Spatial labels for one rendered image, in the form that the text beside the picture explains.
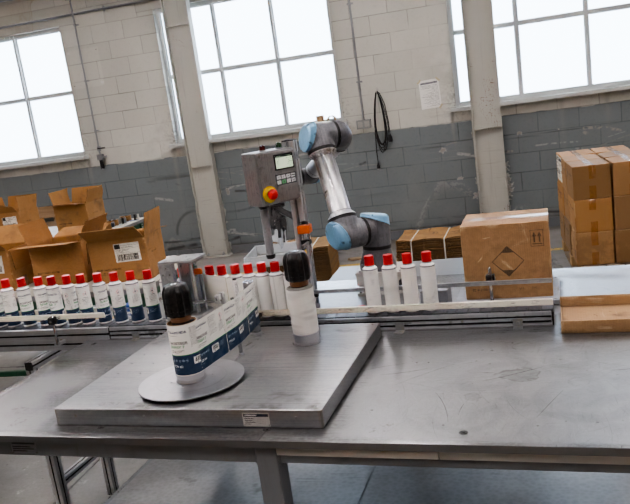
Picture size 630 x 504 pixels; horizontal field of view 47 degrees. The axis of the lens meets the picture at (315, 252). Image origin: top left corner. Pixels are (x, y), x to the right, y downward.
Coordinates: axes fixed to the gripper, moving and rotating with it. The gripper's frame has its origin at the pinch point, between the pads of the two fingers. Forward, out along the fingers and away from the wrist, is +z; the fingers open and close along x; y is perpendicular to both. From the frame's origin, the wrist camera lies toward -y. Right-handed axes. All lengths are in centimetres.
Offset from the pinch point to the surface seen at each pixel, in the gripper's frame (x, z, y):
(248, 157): 81, -24, -19
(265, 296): 71, 24, -19
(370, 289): 72, 24, -58
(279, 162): 76, -22, -29
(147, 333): 69, 36, 31
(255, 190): 79, -13, -20
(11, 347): 68, 39, 96
